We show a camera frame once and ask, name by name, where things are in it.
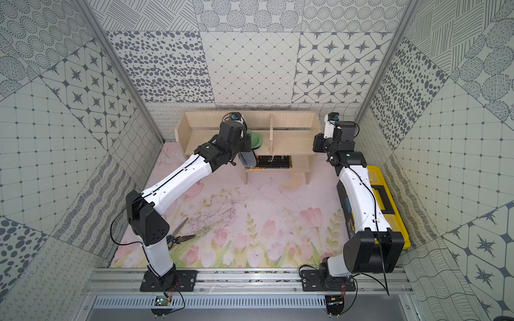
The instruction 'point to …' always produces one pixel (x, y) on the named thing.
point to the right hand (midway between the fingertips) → (316, 139)
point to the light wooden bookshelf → (290, 139)
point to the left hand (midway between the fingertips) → (246, 132)
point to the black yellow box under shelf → (269, 162)
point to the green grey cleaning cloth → (249, 158)
